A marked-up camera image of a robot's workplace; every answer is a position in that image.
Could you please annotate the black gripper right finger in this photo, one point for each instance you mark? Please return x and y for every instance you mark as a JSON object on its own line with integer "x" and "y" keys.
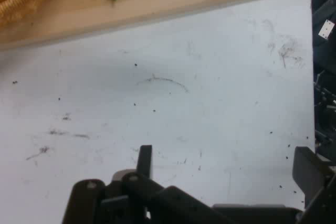
{"x": 311, "y": 174}

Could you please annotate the black equipment beside table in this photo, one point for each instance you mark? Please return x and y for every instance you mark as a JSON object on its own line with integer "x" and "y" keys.
{"x": 325, "y": 82}

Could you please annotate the small white metal tag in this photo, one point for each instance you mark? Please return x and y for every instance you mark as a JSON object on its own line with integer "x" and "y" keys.
{"x": 326, "y": 29}

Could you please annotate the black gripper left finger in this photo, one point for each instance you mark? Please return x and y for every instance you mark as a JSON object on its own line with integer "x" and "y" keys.
{"x": 160, "y": 197}

